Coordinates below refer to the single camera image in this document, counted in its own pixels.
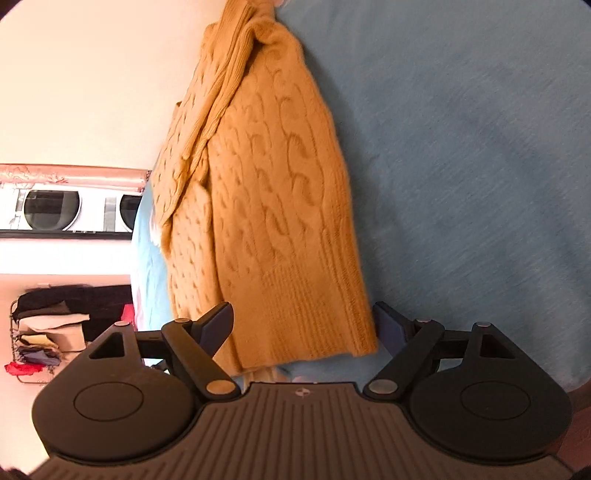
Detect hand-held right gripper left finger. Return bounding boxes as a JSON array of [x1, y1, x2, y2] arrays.
[[88, 301, 241, 400]]

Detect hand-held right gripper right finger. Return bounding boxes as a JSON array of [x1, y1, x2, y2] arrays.
[[363, 301, 518, 401]]

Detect mustard cable-knit cardigan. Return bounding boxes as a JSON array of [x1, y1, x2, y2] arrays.
[[151, 0, 385, 376]]

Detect pile of folded clothes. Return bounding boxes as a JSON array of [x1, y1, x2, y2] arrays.
[[11, 284, 136, 365]]

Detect white washing machine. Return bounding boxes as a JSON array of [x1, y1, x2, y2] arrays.
[[104, 191, 145, 232], [13, 187, 106, 232]]

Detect blue floral bedsheet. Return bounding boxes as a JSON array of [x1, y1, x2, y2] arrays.
[[131, 0, 591, 394]]

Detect red cloth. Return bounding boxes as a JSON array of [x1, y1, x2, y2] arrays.
[[4, 361, 49, 377]]

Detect pink curtain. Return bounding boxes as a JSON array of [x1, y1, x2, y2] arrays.
[[0, 163, 153, 193]]

